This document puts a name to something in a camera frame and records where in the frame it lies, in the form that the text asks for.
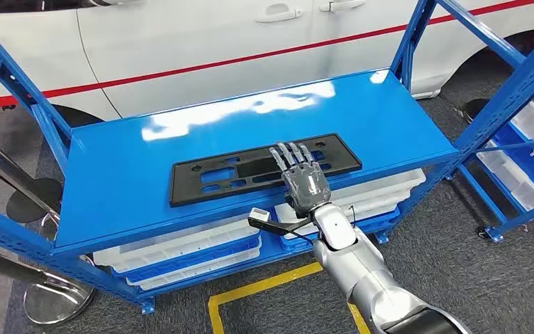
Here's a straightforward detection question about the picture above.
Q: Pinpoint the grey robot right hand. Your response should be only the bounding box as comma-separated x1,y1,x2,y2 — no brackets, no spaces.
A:
269,141,333,218

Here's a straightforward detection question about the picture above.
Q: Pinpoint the black plastic plate part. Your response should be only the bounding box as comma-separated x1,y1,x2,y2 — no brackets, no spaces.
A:
169,133,363,208

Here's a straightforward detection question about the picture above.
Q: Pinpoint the large blue shelf rack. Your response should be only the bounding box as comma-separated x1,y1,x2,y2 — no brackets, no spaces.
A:
0,0,534,317

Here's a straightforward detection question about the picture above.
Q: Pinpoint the blue wheeled shelf rack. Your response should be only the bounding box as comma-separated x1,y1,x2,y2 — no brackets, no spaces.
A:
458,99,534,244

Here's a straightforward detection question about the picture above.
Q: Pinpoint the white car red stripe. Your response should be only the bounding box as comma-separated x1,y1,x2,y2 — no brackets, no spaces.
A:
0,0,534,125

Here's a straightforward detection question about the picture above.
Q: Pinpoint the chrome base stanchion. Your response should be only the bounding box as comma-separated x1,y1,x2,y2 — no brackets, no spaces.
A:
0,241,95,326

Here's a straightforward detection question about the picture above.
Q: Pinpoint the black base stanchion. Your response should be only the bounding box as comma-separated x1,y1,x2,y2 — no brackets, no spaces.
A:
0,130,64,225

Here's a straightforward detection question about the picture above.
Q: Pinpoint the black camera bracket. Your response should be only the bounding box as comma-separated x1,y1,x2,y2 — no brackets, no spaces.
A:
248,216,316,237

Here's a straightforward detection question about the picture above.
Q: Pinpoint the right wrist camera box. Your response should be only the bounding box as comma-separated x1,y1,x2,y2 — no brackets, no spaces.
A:
248,208,269,227

